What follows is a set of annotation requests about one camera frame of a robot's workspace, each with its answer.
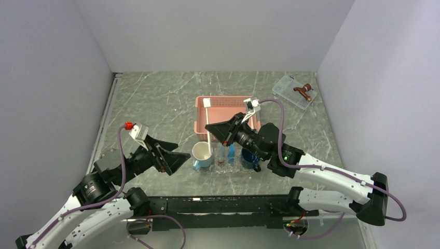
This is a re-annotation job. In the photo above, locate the dark blue mug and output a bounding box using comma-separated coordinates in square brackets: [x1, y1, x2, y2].
[240, 148, 262, 172]

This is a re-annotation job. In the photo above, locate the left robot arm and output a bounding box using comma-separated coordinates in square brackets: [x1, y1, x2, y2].
[16, 135, 190, 248]

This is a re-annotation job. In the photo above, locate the white toothbrush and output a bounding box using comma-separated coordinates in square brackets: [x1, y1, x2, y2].
[202, 98, 213, 159]

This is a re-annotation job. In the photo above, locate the brown copper faucet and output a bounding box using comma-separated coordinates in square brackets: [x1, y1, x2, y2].
[293, 84, 312, 102]

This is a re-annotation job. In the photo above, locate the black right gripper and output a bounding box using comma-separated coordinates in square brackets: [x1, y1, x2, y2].
[206, 112, 268, 161]

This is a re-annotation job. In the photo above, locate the blue toothpaste tube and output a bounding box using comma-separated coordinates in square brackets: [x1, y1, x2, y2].
[227, 144, 236, 163]

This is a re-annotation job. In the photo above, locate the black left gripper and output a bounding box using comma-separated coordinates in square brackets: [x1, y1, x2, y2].
[116, 133, 191, 185]

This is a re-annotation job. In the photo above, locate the clear plastic organizer box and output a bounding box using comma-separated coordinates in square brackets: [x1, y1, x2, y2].
[272, 75, 318, 110]

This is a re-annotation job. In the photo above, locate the light blue mug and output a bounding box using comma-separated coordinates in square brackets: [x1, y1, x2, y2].
[192, 142, 214, 171]

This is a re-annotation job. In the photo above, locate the clear textured plastic tray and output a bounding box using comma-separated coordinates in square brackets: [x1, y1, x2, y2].
[198, 146, 254, 174]

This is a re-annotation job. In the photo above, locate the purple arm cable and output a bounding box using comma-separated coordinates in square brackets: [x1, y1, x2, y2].
[258, 98, 407, 241]
[29, 125, 186, 249]

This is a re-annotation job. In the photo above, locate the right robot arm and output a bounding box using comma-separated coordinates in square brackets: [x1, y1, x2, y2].
[205, 113, 391, 226]

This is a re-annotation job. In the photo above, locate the pink plastic perforated basket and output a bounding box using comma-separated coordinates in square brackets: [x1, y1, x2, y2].
[194, 95, 251, 142]

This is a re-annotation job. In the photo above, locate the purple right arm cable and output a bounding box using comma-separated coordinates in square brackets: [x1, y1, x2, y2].
[258, 98, 407, 241]

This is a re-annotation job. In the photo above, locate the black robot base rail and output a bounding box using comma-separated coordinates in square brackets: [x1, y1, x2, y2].
[131, 195, 319, 231]

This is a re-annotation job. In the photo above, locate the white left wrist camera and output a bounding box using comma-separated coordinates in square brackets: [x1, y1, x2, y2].
[125, 122, 149, 150]

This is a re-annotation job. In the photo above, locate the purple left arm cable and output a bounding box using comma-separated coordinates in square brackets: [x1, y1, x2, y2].
[29, 125, 186, 249]

